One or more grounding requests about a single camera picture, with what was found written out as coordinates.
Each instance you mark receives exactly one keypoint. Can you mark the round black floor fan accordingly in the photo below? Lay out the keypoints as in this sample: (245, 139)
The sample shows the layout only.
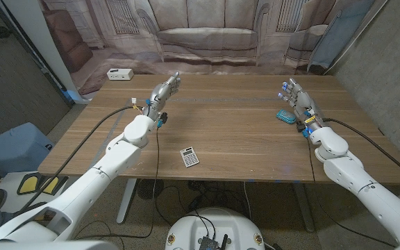
(150, 188)

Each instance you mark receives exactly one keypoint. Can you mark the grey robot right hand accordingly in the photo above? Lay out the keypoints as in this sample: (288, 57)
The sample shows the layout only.
(302, 100)

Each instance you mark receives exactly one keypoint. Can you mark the small grey white calculator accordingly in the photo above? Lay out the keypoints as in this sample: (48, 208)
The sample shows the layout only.
(189, 157)

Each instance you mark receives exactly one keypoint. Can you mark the small teal plastic case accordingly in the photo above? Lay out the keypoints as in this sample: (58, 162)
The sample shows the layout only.
(286, 116)

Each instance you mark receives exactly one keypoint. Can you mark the printed sofa room backdrop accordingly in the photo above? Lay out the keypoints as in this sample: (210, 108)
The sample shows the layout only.
(207, 34)

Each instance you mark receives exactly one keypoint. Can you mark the blue grey plastic bin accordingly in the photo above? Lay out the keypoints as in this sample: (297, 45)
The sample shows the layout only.
(12, 149)

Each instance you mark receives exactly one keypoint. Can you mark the white wall pillar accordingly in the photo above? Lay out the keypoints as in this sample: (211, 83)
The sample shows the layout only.
(43, 45)

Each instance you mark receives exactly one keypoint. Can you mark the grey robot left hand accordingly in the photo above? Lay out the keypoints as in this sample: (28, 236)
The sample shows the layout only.
(160, 95)

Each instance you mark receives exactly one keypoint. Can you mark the black device on torso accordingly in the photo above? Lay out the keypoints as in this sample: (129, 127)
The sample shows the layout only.
(209, 243)

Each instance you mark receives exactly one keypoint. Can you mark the yellow foot pedal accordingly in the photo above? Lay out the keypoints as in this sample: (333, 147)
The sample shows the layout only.
(28, 184)
(55, 184)

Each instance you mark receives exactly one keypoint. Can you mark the white round robot torso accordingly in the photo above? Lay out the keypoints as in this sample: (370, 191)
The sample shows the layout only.
(217, 225)

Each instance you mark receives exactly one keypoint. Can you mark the white table leg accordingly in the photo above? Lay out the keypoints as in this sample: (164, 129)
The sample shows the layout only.
(127, 199)

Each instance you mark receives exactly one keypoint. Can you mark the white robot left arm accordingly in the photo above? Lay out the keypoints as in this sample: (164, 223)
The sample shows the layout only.
(109, 166)

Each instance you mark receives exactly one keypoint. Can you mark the grey table leg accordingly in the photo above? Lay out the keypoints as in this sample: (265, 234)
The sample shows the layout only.
(304, 208)

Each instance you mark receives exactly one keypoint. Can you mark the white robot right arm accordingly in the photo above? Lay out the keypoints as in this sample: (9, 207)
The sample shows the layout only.
(359, 184)

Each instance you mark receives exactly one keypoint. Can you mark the white power socket box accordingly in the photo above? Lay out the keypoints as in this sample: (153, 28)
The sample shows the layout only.
(120, 74)

